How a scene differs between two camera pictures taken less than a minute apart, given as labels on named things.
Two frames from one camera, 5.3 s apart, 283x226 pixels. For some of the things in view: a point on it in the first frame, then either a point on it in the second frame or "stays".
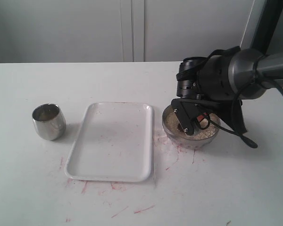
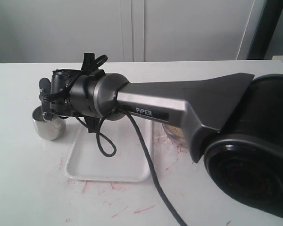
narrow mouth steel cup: x=49 y=121 stays
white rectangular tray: x=114 y=142 stays
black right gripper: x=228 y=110 → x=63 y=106
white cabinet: x=117 y=31 stays
